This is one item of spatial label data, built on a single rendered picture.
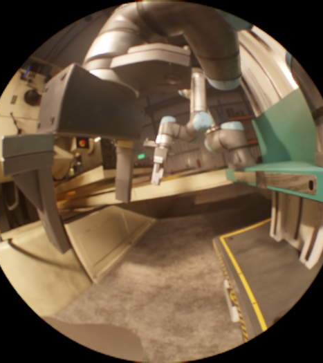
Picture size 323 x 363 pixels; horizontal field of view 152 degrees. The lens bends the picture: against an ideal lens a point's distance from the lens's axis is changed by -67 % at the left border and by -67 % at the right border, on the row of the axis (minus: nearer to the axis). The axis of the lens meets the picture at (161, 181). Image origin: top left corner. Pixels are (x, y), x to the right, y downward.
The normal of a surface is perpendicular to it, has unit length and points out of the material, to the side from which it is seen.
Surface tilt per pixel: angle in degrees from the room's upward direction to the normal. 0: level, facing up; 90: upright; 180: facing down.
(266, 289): 0
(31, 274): 90
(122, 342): 0
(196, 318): 0
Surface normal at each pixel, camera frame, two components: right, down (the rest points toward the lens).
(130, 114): 0.96, 0.20
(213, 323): -0.22, -0.97
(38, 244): 0.92, -0.19
